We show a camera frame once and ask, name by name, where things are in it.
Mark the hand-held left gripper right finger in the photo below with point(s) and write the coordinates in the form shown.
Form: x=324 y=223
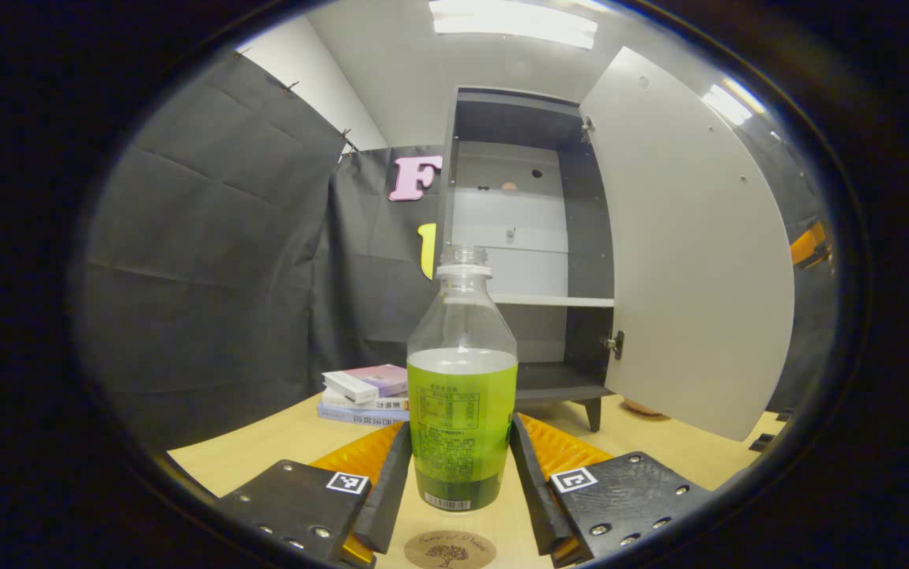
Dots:
x=529 y=490

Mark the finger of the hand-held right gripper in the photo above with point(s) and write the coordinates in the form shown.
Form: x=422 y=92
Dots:
x=806 y=246

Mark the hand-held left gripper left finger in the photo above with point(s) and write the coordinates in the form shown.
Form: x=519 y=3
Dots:
x=393 y=498

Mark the round brown coaster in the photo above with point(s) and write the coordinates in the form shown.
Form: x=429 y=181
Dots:
x=450 y=549

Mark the clear bottle green label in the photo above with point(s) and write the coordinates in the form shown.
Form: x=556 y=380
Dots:
x=462 y=427

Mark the light grey cabinet door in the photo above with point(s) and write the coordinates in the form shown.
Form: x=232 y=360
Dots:
x=692 y=276

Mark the dark grey cabinet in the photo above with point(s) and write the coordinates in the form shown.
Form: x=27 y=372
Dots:
x=518 y=122

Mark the metal door hinge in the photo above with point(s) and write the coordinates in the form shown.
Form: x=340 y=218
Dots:
x=614 y=344
x=587 y=129

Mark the white cabinet shelf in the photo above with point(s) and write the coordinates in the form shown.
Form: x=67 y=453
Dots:
x=549 y=301

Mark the blue book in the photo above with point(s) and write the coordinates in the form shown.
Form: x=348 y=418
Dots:
x=360 y=416

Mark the white book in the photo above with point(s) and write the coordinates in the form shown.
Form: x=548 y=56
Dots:
x=391 y=404

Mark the small white box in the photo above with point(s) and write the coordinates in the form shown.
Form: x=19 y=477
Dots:
x=348 y=387

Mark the pink plush slipper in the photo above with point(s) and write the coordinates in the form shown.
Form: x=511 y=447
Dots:
x=644 y=408

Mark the ceiling light panel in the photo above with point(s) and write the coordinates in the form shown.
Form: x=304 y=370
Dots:
x=514 y=22
x=727 y=103

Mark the small black object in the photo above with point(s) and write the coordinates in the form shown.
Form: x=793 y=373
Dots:
x=762 y=442

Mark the black backdrop cloth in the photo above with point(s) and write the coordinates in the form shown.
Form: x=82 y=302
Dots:
x=209 y=300

